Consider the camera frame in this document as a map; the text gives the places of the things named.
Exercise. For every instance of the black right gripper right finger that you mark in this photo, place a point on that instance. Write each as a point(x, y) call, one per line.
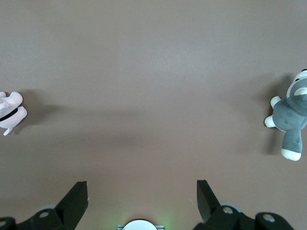
point(208, 203)

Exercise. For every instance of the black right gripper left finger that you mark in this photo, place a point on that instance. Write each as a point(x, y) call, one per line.
point(72, 203)

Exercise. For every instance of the pale pink dog plush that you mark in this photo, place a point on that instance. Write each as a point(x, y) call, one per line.
point(14, 112)

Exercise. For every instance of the grey white husky plush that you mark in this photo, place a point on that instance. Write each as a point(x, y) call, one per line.
point(285, 115)

